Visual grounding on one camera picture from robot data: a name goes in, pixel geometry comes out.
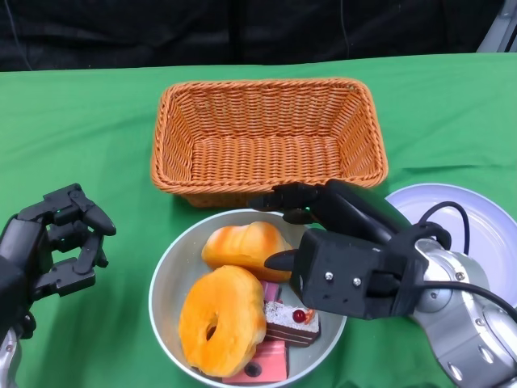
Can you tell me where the white lavender plate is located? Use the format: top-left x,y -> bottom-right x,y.
384,183 -> 517,309

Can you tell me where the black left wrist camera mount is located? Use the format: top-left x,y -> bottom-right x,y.
0,256 -> 36,339

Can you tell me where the black backdrop cloth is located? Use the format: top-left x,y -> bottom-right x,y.
0,0 -> 517,74

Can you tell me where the thin hanging cable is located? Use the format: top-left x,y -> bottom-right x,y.
338,0 -> 350,56

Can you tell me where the magenta striped cake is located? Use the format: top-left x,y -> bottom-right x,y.
260,280 -> 284,304

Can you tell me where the grey metal frame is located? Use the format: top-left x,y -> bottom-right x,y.
476,0 -> 517,54

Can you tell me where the pale grey bowl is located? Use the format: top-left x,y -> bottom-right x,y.
148,209 -> 349,385

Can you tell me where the pink cake with blueberry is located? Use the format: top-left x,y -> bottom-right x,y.
221,339 -> 290,384

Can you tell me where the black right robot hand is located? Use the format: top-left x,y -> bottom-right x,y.
246,179 -> 410,272

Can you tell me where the oblong twisted bread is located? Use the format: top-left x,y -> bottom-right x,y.
201,221 -> 294,283

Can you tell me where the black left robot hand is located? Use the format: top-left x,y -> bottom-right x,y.
0,183 -> 118,299

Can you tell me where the chocolate cake slice with cherry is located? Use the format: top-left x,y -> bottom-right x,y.
263,299 -> 323,348

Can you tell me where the ring-shaped donut bread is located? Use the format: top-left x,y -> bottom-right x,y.
178,265 -> 268,377

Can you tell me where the green tablecloth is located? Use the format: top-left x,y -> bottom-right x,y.
0,52 -> 517,388

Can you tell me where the orange wicker basket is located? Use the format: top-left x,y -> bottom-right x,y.
149,78 -> 389,209

